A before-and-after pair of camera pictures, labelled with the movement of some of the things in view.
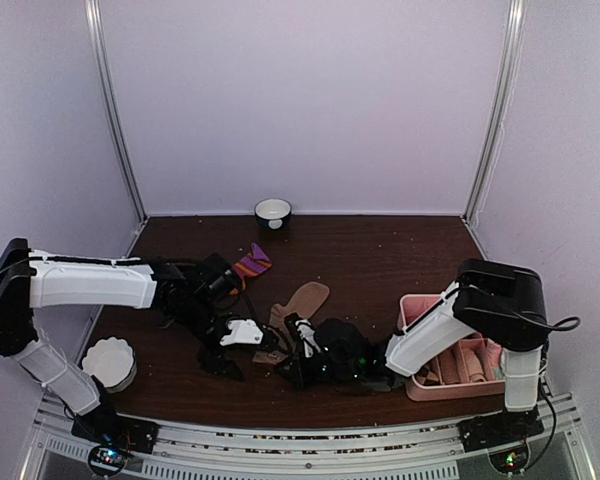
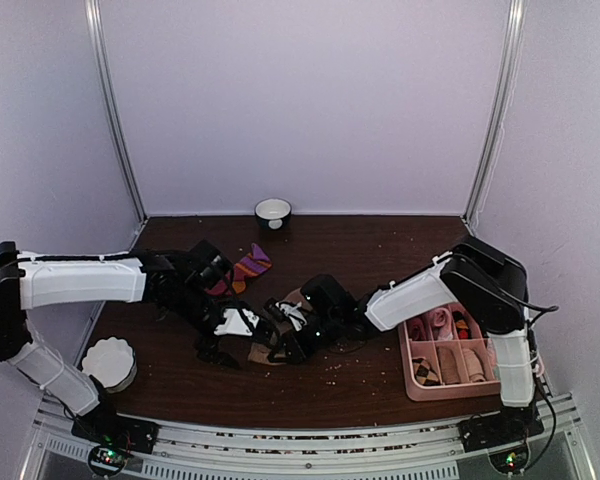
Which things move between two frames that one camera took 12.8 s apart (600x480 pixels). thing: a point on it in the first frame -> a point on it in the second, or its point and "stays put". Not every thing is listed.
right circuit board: [511, 460] stays put
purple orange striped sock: [253, 265] stays put
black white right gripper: [300, 378] -> [299, 350]
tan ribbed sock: [304, 304] stays put
